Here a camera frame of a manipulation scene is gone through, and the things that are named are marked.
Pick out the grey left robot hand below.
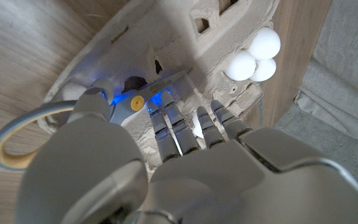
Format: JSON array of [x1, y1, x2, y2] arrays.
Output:
[[16, 77, 358, 224]]

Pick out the scissors with grey yellow handles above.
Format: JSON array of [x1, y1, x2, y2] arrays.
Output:
[[0, 68, 194, 171]]

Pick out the white egg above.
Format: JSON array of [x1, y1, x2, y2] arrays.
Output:
[[224, 50, 257, 82], [249, 58, 277, 82], [247, 27, 282, 61], [192, 111, 205, 139]]

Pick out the grey cardboard egg carton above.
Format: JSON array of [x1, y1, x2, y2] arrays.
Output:
[[37, 0, 281, 175]]

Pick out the beige striped curtain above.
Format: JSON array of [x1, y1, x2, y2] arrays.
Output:
[[295, 0, 358, 150]]

